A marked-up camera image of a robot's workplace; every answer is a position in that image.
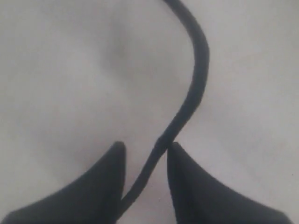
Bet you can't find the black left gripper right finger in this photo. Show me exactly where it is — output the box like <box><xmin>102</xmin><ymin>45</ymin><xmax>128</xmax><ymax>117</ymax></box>
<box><xmin>167</xmin><ymin>142</ymin><xmax>291</xmax><ymax>224</ymax></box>

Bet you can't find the black cable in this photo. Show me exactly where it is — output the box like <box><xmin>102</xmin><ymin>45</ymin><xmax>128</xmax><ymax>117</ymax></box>
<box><xmin>118</xmin><ymin>0</ymin><xmax>210</xmax><ymax>210</ymax></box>

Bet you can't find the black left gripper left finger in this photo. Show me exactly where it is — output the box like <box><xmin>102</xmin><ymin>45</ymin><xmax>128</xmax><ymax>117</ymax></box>
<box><xmin>4</xmin><ymin>141</ymin><xmax>126</xmax><ymax>224</ymax></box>

